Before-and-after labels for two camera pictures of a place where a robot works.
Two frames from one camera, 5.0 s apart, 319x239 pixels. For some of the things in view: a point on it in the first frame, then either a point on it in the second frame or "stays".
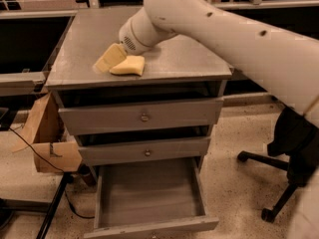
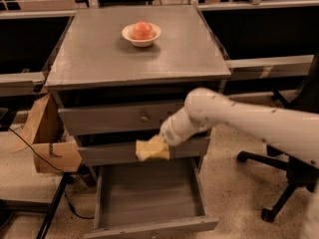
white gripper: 129,39 -> 166,132
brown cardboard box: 54,146 stays
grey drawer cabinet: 142,135 stays
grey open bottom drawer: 147,197 stays
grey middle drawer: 143,151 stays
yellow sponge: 131,65 -> 157,147
